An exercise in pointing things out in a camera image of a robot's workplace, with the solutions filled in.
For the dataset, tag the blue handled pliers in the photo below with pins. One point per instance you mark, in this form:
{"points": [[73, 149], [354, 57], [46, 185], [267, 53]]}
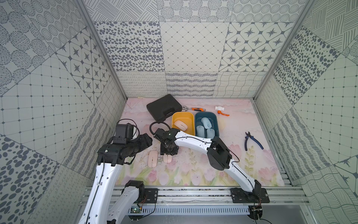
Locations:
{"points": [[249, 136]]}

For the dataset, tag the pink mouse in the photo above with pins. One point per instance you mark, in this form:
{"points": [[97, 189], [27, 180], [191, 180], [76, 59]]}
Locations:
{"points": [[167, 158], [181, 125], [153, 159]]}

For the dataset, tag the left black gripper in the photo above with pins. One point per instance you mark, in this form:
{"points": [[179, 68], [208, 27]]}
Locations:
{"points": [[146, 140]]}

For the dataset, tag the black plastic tool case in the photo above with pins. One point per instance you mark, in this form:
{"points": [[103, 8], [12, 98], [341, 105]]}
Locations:
{"points": [[163, 108]]}

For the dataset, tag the floral pink table mat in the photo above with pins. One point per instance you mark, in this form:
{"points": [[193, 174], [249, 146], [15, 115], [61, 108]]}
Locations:
{"points": [[192, 168]]}

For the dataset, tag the white orange pipe valve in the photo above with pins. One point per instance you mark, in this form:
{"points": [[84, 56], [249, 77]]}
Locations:
{"points": [[220, 110]]}

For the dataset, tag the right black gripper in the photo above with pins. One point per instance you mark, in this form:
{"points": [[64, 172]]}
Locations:
{"points": [[162, 150]]}

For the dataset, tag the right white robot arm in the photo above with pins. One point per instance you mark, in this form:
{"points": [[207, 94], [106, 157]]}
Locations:
{"points": [[219, 155]]}

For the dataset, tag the teal storage box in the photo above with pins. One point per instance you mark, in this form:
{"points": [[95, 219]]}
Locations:
{"points": [[212, 117]]}

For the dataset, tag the aluminium mounting rail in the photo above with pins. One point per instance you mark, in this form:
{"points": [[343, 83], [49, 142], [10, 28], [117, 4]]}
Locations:
{"points": [[214, 205]]}

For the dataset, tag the green circuit board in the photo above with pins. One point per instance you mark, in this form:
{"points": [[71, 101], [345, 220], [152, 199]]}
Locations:
{"points": [[135, 210]]}

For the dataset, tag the yellow storage box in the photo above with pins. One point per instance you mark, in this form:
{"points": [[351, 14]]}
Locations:
{"points": [[187, 118]]}

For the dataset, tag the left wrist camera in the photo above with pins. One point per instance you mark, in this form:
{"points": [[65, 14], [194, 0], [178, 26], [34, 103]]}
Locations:
{"points": [[123, 134]]}

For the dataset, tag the orange handled adjustable wrench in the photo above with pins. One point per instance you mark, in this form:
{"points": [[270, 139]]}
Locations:
{"points": [[185, 108]]}

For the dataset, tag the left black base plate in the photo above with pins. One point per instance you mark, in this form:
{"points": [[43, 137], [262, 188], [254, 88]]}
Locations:
{"points": [[147, 195]]}

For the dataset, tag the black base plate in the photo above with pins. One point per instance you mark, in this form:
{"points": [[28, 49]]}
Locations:
{"points": [[257, 196], [147, 195]]}

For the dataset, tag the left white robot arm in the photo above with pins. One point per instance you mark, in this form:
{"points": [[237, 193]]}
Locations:
{"points": [[110, 161]]}

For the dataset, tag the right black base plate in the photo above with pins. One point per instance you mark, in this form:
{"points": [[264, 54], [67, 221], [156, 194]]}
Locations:
{"points": [[257, 196]]}

